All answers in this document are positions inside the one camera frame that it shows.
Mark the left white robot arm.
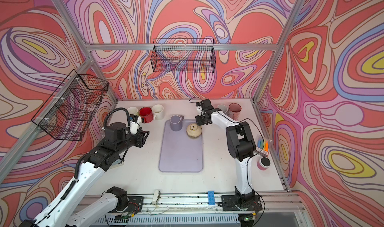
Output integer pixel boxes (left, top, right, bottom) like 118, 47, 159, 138
21, 108, 150, 227

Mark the white clip on rail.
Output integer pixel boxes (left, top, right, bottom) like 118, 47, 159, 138
151, 190, 161, 205

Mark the lavender plastic tray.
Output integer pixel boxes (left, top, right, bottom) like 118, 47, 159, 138
159, 119, 204, 173

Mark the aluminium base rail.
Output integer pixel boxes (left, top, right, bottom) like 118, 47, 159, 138
75, 192, 311, 227

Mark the back black wire basket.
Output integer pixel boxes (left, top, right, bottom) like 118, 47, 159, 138
151, 38, 216, 73

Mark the box of coloured markers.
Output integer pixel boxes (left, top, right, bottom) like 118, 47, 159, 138
255, 138, 272, 157

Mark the white mug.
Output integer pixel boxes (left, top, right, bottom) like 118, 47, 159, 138
152, 104, 165, 121

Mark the blue floral mug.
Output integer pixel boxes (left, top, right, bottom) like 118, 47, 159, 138
217, 104, 229, 115

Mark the black wire basket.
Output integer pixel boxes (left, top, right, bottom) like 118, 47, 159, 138
151, 38, 216, 73
31, 70, 109, 141

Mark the left black wire basket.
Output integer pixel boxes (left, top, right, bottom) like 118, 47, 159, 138
31, 70, 109, 141

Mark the lavender mug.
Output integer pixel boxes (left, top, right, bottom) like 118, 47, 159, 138
170, 115, 184, 132

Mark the light green mug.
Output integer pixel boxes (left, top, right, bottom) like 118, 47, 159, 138
128, 107, 139, 116

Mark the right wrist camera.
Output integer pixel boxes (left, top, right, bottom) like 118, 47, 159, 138
189, 97, 205, 115

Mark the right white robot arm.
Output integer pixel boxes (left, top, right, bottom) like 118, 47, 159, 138
195, 99, 263, 213

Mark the pink cartoon mug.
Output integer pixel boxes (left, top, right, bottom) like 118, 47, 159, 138
228, 103, 242, 121

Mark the blue toy brick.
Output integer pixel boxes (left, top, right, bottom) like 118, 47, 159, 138
207, 191, 216, 206

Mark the red mug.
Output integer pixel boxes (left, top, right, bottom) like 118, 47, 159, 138
139, 107, 154, 124

